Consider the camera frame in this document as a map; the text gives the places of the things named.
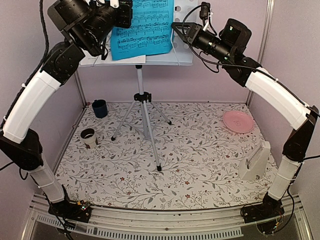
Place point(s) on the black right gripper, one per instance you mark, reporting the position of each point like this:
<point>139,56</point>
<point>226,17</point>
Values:
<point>192,31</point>

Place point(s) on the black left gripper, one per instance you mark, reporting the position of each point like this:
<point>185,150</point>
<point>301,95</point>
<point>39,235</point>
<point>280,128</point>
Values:
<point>125,18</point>

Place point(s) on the white perforated music stand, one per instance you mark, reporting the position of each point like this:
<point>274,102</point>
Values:
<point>169,84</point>

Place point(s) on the white sheet music page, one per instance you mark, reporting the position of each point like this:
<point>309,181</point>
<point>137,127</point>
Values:
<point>90,61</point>

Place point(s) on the blue sheet music page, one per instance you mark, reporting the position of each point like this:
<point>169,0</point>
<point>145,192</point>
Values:
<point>149,33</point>

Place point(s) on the white metronome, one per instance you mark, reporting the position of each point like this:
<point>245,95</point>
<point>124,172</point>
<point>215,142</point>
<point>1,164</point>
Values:
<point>253,166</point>

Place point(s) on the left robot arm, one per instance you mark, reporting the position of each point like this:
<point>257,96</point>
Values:
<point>17,140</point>

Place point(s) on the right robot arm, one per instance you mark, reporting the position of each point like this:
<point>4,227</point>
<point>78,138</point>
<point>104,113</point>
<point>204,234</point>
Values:
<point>249,74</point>

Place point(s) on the dark blue cup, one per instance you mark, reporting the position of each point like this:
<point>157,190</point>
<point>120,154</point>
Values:
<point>100,108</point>

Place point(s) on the pink plate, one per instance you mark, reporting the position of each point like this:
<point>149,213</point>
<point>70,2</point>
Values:
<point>238,121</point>

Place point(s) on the white paper coffee cup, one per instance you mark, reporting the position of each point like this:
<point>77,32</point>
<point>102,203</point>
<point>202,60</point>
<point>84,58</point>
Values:
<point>89,138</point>

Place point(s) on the floral table mat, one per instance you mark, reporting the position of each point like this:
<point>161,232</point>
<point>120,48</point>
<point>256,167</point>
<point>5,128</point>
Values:
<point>208,178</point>

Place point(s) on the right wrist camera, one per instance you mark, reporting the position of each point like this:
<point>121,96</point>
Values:
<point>205,15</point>

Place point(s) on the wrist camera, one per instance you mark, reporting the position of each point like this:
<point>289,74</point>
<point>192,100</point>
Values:
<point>205,15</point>
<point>113,3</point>

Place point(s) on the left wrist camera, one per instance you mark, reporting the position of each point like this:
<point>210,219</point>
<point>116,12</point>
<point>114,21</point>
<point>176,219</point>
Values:
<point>113,3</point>

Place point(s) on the left aluminium frame post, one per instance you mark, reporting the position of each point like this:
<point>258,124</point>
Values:
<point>80,85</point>

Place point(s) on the aluminium frame post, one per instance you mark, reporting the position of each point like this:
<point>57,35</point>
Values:
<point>266,30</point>
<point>80,85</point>

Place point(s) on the right aluminium frame post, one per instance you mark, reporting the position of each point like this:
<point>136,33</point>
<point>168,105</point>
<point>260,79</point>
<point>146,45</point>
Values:
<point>266,30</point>

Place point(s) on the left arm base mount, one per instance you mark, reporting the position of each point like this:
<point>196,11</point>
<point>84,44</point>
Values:
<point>80,212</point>

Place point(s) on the aluminium front rail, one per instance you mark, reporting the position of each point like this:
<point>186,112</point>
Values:
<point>113,223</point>

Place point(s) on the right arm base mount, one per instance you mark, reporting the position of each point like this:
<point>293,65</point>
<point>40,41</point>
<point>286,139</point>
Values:
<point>269,216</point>

